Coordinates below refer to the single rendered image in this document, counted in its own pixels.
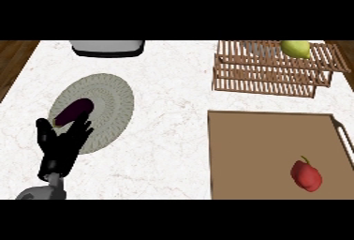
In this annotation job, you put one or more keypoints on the grey and black appliance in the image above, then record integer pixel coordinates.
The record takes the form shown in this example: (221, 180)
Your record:
(106, 48)

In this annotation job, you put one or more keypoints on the round grey woven placemat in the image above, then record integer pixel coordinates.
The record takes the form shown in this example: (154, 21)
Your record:
(107, 103)

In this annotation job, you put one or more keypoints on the red bell pepper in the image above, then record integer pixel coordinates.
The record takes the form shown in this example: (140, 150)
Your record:
(305, 176)

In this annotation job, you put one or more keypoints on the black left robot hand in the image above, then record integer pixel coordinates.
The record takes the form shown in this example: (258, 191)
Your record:
(59, 146)

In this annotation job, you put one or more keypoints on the wooden tiered shelf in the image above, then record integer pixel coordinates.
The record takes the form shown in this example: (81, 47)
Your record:
(271, 70)

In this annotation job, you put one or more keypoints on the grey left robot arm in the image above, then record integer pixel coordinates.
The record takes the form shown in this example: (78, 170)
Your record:
(47, 189)

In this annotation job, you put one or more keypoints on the purple eggplant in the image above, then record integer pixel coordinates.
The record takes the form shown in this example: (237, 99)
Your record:
(75, 110)

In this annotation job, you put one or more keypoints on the brown tray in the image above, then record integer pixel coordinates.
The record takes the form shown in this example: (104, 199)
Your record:
(271, 150)

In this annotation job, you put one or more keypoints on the yellow-green lemon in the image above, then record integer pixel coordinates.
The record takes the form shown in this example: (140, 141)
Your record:
(296, 48)

